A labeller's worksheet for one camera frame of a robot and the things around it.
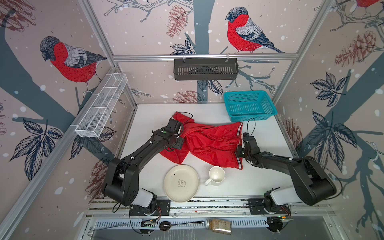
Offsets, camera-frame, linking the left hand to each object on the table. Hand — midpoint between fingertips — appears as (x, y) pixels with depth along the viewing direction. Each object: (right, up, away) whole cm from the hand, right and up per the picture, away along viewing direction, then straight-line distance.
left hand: (175, 141), depth 87 cm
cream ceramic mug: (+24, -18, -6) cm, 31 cm away
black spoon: (-2, -35, -20) cm, 41 cm away
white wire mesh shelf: (-39, +22, -7) cm, 46 cm away
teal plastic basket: (+48, +22, +20) cm, 57 cm away
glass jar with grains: (+22, -34, -22) cm, 46 cm away
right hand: (+39, -7, +7) cm, 40 cm away
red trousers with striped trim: (+19, -2, +3) cm, 19 cm away
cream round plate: (+4, -22, -6) cm, 23 cm away
